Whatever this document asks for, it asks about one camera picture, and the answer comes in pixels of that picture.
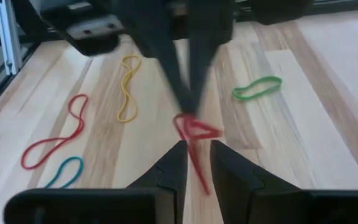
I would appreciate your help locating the green rubber band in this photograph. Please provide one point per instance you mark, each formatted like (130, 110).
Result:
(234, 93)

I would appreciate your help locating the metal frame leg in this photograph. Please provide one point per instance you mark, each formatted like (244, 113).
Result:
(8, 37)

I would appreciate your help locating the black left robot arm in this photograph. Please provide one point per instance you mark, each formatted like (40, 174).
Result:
(278, 11)

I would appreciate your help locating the red rubber band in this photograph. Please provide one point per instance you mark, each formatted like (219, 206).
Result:
(80, 124)
(198, 169)

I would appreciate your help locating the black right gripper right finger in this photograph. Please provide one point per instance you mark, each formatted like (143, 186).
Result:
(253, 202)

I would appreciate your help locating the yellow rubber band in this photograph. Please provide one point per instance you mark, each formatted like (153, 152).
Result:
(126, 121)

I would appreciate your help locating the teal rubber band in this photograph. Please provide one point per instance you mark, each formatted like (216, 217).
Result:
(81, 168)

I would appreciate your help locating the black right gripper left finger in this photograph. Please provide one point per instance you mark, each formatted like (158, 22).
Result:
(154, 205)

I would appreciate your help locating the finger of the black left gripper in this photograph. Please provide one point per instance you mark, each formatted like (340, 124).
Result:
(202, 71)
(174, 71)

